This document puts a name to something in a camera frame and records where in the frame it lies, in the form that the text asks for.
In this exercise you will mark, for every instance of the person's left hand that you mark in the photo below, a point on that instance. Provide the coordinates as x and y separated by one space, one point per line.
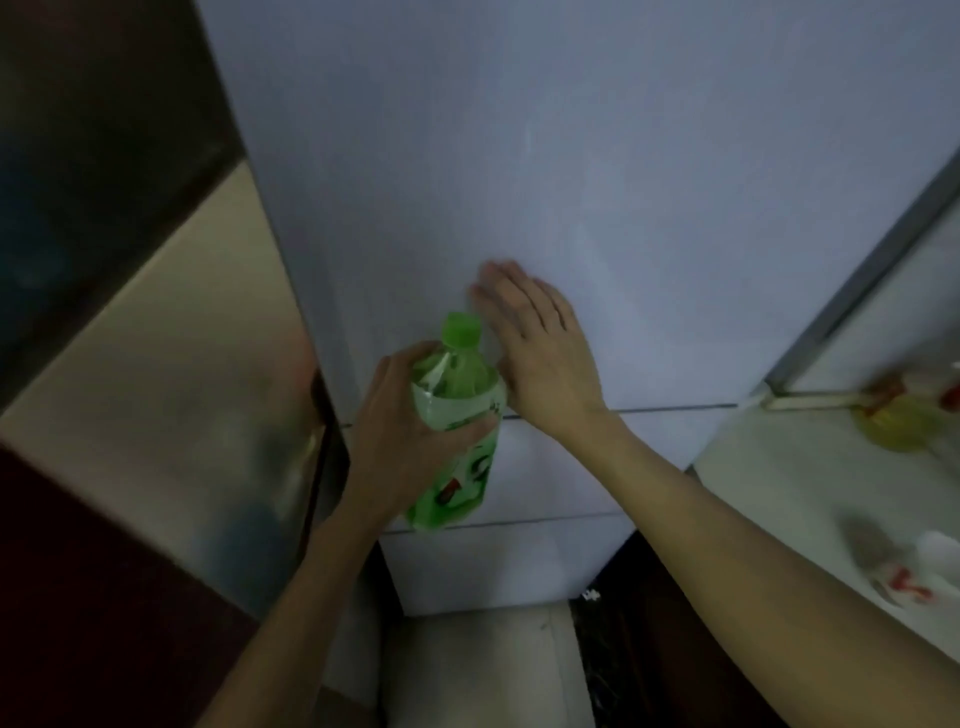
390 450

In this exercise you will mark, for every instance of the person's right hand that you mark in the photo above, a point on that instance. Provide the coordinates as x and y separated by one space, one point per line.
551 367

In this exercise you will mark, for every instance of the person's left thumb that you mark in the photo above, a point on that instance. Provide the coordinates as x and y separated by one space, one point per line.
469 433

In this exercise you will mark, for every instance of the person's right little finger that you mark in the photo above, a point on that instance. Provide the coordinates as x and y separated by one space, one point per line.
564 313

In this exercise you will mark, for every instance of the person's right thumb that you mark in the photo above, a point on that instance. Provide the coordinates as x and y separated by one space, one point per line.
508 375

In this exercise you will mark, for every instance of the person's right middle finger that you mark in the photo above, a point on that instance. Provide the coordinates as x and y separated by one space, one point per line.
514 289

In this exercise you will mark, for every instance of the green plastic drink bottle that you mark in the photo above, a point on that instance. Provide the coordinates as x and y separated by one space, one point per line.
457 420

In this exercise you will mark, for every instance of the white refrigerator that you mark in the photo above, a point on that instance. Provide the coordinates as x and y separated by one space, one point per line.
600 150

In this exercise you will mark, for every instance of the person's left forearm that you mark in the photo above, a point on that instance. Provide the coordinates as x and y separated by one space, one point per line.
300 622

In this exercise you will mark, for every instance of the person's right forearm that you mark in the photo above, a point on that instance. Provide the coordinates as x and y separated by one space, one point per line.
750 570

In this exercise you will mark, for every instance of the dark cabinet under counter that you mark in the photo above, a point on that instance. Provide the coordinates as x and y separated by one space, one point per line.
660 645

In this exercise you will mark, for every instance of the yellow bottle with red cap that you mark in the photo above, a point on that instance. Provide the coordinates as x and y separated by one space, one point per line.
900 424

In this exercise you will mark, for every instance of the grey packet with red print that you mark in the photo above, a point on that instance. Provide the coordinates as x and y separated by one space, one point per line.
885 562

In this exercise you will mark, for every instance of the dark wooden door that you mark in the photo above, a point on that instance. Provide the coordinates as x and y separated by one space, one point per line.
97 165

